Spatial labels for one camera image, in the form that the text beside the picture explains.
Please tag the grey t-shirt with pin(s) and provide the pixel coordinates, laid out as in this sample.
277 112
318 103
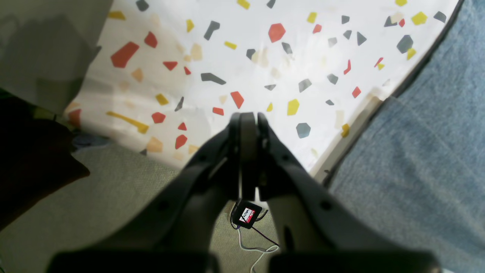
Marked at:
416 174

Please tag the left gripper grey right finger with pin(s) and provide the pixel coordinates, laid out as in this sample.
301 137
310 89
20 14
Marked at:
317 234

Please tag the terrazzo pattern tablecloth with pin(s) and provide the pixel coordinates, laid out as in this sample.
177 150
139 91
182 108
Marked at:
170 73

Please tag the small black sensor box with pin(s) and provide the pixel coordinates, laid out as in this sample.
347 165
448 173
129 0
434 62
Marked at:
245 214

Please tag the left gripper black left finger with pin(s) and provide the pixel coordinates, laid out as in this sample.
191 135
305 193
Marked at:
172 234

